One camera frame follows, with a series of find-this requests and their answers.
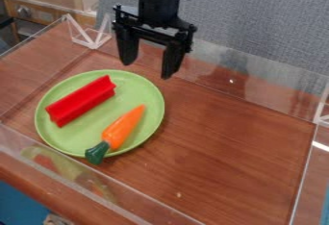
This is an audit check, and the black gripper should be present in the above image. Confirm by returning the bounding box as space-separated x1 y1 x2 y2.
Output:
114 0 197 79

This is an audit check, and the orange toy carrot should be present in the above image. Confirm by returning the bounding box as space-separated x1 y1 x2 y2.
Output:
85 105 146 164

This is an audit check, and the green plate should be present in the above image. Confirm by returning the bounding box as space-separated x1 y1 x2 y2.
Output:
35 69 165 158

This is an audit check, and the red toy block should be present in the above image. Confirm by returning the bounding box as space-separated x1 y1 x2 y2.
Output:
46 75 116 128

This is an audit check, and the wooden cabinet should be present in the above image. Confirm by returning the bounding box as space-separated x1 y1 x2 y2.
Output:
5 0 97 38

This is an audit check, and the clear acrylic enclosure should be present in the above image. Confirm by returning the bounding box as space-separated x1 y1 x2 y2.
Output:
0 21 329 225

